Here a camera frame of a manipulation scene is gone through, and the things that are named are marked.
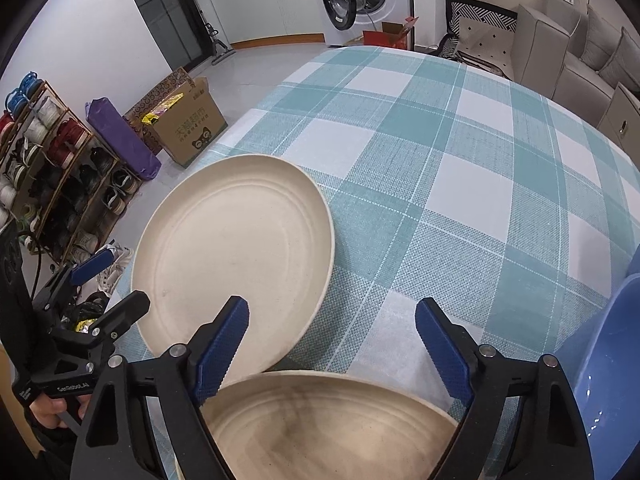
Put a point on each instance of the red box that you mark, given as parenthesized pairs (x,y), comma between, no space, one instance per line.
(382,37)

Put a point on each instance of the dark glass door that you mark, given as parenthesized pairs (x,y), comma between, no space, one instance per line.
(160,10)

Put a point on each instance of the brown patterned carton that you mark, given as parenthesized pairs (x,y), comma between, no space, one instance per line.
(167,85)

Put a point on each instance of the yellow snack packets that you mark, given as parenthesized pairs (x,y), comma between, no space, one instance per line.
(160,110)

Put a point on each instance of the teal checked tablecloth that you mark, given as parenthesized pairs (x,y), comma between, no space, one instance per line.
(450,185)

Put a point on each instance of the person's left hand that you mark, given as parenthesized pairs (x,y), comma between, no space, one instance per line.
(47,412)

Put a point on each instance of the upright vacuum cleaner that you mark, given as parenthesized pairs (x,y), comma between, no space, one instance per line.
(220,52)

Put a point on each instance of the cardboard box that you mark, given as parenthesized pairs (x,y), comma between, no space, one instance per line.
(192,130)

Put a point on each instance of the cream plate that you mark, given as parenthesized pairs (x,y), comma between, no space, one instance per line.
(325,430)
(230,250)

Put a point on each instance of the black patterned folding chair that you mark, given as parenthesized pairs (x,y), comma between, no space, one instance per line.
(480,35)

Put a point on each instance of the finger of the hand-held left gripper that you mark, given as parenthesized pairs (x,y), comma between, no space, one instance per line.
(127,310)
(95,265)

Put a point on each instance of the grey cabinet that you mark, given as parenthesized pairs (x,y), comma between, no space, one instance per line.
(622,115)

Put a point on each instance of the wooden shoe rack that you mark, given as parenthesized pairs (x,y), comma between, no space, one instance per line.
(97,150)

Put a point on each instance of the white lower cabinets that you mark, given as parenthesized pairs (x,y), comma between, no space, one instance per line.
(280,5)

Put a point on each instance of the white sneaker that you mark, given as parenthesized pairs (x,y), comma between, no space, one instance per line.
(115,267)

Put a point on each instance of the white washing machine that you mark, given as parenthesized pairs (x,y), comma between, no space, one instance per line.
(395,0)

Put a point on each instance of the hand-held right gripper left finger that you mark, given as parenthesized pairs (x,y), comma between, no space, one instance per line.
(220,355)

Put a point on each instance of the grey sofa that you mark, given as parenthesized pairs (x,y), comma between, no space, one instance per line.
(540,45)

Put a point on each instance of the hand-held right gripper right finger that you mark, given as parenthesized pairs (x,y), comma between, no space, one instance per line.
(447,355)

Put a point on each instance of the dark blue bowl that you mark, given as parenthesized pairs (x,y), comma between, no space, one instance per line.
(610,370)

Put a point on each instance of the purple bag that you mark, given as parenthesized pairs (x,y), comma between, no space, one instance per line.
(125,140)

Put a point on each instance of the shoe rack with shoes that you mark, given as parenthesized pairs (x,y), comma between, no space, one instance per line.
(65,140)

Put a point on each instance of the grey cushion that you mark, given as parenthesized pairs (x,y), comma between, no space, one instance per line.
(625,60)
(600,35)

